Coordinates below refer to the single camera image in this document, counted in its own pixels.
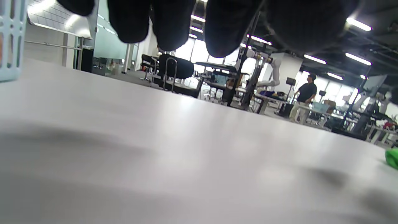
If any black office chair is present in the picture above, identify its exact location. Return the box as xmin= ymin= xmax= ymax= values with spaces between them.
xmin=151 ymin=54 xmax=203 ymax=99

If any black rolling desk stand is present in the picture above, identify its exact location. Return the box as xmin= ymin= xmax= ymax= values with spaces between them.
xmin=195 ymin=62 xmax=249 ymax=108

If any person's left hand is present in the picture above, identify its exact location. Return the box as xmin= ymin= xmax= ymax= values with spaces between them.
xmin=57 ymin=0 xmax=359 ymax=58

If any white whiteboard stand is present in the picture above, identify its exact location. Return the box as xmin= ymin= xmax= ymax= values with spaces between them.
xmin=26 ymin=0 xmax=100 ymax=69

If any light blue plastic basket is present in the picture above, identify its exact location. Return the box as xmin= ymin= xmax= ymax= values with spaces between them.
xmin=0 ymin=0 xmax=28 ymax=82

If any green rectangular towel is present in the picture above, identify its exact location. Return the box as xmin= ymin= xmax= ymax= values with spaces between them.
xmin=385 ymin=148 xmax=398 ymax=170

